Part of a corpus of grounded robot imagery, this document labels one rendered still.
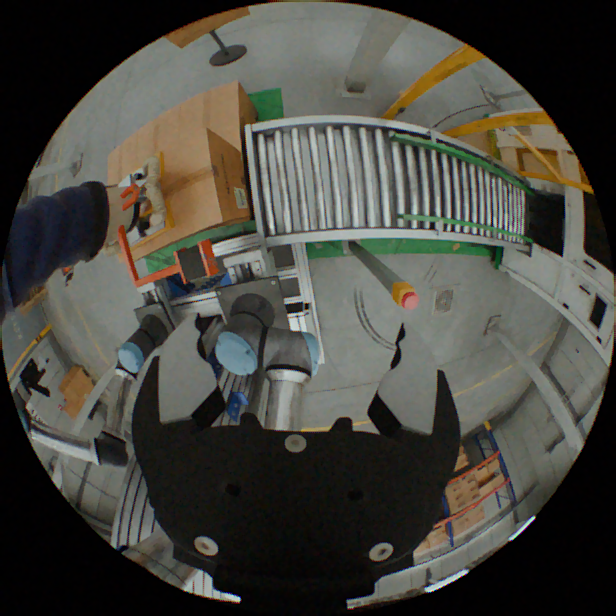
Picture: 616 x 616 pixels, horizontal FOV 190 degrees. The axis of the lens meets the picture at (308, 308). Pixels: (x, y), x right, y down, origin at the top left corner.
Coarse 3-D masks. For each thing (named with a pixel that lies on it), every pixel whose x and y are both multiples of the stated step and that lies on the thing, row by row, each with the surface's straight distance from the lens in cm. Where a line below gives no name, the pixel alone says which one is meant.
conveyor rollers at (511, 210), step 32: (320, 160) 111; (352, 160) 112; (384, 160) 117; (288, 192) 108; (320, 192) 106; (352, 192) 109; (384, 192) 114; (416, 192) 124; (448, 192) 138; (480, 192) 164; (512, 192) 209; (288, 224) 106; (320, 224) 106; (352, 224) 110; (384, 224) 115; (416, 224) 123; (448, 224) 137; (512, 224) 207
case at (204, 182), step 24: (192, 144) 83; (216, 144) 87; (168, 168) 87; (192, 168) 80; (216, 168) 79; (240, 168) 110; (168, 192) 85; (192, 192) 78; (216, 192) 73; (240, 192) 99; (192, 216) 78; (216, 216) 73; (240, 216) 91; (168, 240) 85
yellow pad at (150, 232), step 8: (168, 200) 70; (152, 208) 73; (168, 208) 69; (144, 216) 76; (168, 216) 68; (144, 224) 72; (160, 224) 70; (168, 224) 68; (144, 232) 76; (152, 232) 73; (160, 232) 71; (144, 240) 77; (120, 256) 90
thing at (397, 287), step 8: (352, 248) 150; (360, 248) 138; (360, 256) 128; (368, 256) 117; (368, 264) 111; (376, 264) 102; (384, 264) 103; (376, 272) 99; (384, 272) 91; (392, 272) 92; (384, 280) 89; (392, 280) 82; (400, 280) 83; (392, 288) 80; (400, 288) 75; (408, 288) 75; (392, 296) 80; (400, 296) 75; (400, 304) 76
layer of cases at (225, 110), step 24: (216, 96) 145; (240, 96) 142; (168, 120) 158; (192, 120) 143; (216, 120) 133; (240, 120) 128; (144, 144) 166; (168, 144) 147; (240, 144) 119; (120, 168) 183
